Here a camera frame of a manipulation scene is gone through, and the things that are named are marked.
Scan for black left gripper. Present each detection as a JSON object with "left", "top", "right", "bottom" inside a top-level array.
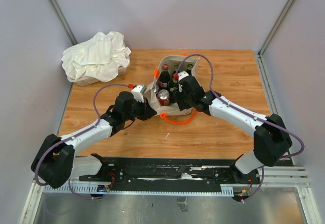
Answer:
[{"left": 124, "top": 97, "right": 156, "bottom": 121}]

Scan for green glass bottle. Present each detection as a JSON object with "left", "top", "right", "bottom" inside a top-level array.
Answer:
[
  {"left": 186, "top": 63, "right": 195, "bottom": 76},
  {"left": 170, "top": 68, "right": 179, "bottom": 92}
]

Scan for white canvas tote bag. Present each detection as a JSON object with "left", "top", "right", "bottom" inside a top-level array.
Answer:
[{"left": 144, "top": 55, "right": 192, "bottom": 116}]

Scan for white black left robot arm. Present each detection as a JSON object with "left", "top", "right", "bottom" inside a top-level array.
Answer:
[{"left": 31, "top": 91, "right": 157, "bottom": 188}]

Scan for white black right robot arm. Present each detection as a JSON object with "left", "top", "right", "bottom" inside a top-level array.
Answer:
[{"left": 179, "top": 76, "right": 293, "bottom": 183}]

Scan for red soda can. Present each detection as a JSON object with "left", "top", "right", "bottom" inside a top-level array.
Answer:
[{"left": 157, "top": 89, "right": 170, "bottom": 106}]

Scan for glass cola bottle red cap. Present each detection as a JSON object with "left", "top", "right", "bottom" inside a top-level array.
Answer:
[{"left": 159, "top": 63, "right": 171, "bottom": 89}]

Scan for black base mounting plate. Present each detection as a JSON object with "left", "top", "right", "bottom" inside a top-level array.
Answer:
[{"left": 79, "top": 157, "right": 260, "bottom": 188}]

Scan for crumpled white cloth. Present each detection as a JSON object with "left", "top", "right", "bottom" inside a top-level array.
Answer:
[{"left": 61, "top": 31, "right": 131, "bottom": 83}]

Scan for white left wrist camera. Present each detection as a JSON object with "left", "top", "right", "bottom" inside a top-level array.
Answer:
[{"left": 131, "top": 84, "right": 147, "bottom": 103}]

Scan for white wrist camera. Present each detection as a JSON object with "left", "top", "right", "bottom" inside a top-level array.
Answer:
[
  {"left": 177, "top": 71, "right": 189, "bottom": 92},
  {"left": 131, "top": 84, "right": 147, "bottom": 103}
]

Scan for orange bag handle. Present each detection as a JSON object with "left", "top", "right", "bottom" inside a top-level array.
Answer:
[{"left": 159, "top": 109, "right": 198, "bottom": 125}]

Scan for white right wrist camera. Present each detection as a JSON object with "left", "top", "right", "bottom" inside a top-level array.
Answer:
[{"left": 177, "top": 71, "right": 189, "bottom": 92}]

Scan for grey slotted cable duct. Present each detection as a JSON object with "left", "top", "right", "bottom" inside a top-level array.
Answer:
[{"left": 42, "top": 182, "right": 234, "bottom": 197}]

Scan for aluminium frame post left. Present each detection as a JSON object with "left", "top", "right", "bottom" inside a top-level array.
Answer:
[{"left": 48, "top": 0, "right": 77, "bottom": 45}]

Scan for aluminium frame post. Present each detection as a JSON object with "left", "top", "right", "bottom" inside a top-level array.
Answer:
[
  {"left": 257, "top": 0, "right": 297, "bottom": 57},
  {"left": 48, "top": 0, "right": 77, "bottom": 45}
]

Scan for aluminium frame post right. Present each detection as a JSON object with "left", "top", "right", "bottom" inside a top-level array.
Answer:
[{"left": 257, "top": 0, "right": 297, "bottom": 57}]

